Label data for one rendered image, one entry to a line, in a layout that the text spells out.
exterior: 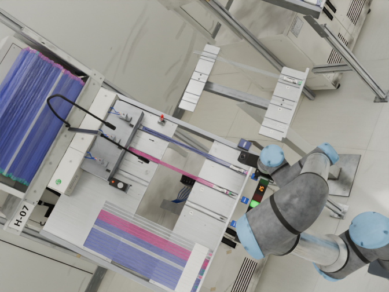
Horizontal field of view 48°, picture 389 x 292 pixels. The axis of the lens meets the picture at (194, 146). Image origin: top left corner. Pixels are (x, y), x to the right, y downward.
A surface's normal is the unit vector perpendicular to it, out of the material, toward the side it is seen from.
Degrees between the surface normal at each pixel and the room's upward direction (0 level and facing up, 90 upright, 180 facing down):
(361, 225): 7
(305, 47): 90
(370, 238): 7
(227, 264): 90
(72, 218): 48
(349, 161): 0
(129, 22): 90
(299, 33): 90
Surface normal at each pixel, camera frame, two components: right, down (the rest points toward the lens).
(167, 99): 0.58, 0.07
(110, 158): -0.04, -0.25
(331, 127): -0.70, -0.46
